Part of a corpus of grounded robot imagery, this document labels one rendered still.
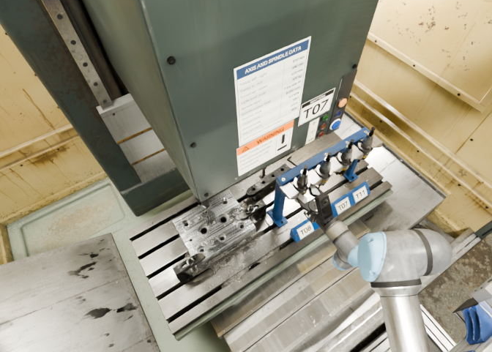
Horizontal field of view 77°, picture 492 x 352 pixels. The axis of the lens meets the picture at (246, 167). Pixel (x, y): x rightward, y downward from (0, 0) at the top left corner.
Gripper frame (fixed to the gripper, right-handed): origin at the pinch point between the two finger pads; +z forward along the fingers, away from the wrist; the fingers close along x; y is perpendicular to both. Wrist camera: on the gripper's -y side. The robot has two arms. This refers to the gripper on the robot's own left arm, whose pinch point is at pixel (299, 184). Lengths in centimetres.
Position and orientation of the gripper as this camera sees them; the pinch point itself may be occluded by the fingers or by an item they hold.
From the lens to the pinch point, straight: 123.2
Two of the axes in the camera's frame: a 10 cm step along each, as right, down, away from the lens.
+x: 8.4, -4.5, 3.0
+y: 0.1, 5.6, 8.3
